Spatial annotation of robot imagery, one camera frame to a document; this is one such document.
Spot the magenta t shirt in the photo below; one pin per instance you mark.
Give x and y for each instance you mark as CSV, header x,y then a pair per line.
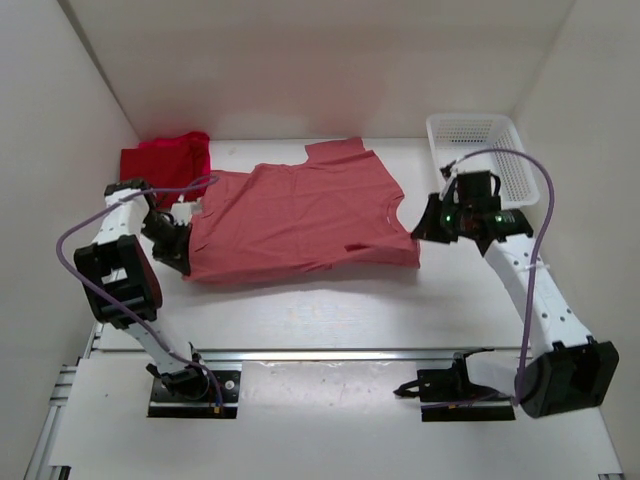
x,y
192,137

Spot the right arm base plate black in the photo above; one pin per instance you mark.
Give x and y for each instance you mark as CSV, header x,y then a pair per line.
x,y
447,395

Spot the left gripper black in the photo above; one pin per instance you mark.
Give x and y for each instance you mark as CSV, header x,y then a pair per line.
x,y
178,255

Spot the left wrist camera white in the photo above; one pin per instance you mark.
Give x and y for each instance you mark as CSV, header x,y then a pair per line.
x,y
182,212

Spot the dark red t shirt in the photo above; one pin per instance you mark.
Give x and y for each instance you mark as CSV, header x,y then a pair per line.
x,y
164,167

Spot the aluminium frame rail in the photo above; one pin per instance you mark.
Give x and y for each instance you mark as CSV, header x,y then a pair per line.
x,y
320,362

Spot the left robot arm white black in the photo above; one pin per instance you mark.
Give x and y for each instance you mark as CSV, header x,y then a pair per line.
x,y
131,297

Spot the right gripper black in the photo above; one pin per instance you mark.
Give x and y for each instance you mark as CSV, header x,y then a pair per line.
x,y
441,223

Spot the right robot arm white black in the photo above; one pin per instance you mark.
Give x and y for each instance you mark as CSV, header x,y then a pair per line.
x,y
561,367

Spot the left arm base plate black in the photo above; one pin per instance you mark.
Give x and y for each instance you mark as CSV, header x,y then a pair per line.
x,y
197,399

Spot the white plastic laundry basket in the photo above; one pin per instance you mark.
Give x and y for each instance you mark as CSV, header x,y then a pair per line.
x,y
453,135

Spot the salmon pink t shirt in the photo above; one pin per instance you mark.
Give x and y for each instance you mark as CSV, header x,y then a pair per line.
x,y
337,208

